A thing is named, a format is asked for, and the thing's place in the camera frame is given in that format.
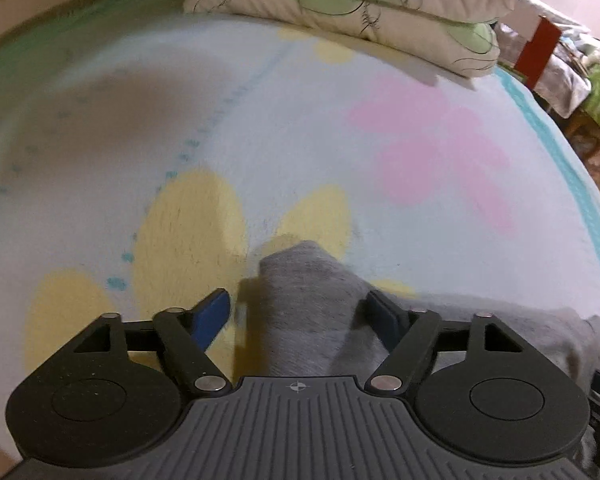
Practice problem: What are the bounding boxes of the plaid blanket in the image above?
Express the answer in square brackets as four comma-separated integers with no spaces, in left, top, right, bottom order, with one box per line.
[500,0,594,117]

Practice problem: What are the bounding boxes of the floral pillow with green leaves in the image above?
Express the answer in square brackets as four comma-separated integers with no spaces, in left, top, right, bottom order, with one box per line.
[182,0,501,79]

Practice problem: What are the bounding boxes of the grey pants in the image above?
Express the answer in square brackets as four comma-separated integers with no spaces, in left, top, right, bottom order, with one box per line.
[257,240,600,476]

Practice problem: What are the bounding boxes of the wooden stool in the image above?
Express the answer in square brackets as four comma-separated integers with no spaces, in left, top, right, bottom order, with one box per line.
[565,110,600,161]

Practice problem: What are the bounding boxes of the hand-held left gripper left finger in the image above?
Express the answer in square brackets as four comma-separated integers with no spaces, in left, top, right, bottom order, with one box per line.
[72,287,231,401]

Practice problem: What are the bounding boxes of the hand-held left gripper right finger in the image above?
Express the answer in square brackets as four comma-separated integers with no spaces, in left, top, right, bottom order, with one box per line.
[364,292,523,398]

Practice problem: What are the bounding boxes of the floral pastel bed sheet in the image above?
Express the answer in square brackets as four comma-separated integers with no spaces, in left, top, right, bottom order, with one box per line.
[0,0,600,461]

